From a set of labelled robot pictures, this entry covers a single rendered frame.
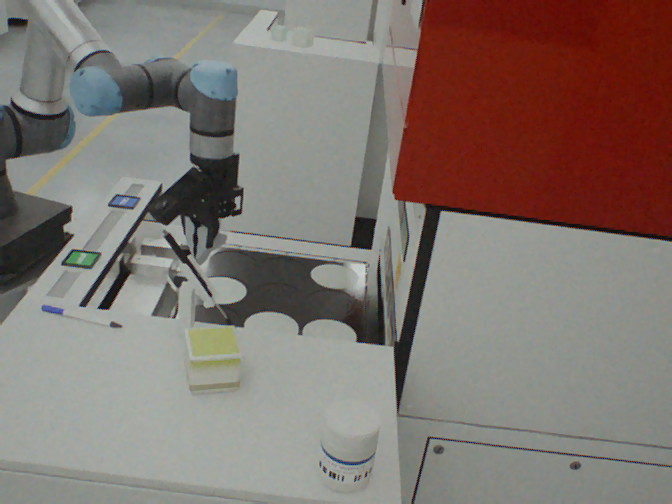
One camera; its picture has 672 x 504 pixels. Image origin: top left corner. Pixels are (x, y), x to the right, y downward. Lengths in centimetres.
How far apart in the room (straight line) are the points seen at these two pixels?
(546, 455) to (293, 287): 57
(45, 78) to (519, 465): 121
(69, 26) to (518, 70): 70
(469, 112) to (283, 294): 58
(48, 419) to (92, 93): 48
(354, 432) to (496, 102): 49
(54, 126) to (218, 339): 78
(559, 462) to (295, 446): 58
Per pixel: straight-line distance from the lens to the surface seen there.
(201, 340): 103
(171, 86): 123
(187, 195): 121
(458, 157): 104
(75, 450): 97
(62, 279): 133
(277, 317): 133
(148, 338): 115
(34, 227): 162
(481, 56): 100
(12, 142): 164
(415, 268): 111
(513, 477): 140
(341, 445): 87
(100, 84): 116
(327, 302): 139
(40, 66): 160
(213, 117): 118
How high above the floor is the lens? 164
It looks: 28 degrees down
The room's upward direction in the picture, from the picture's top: 8 degrees clockwise
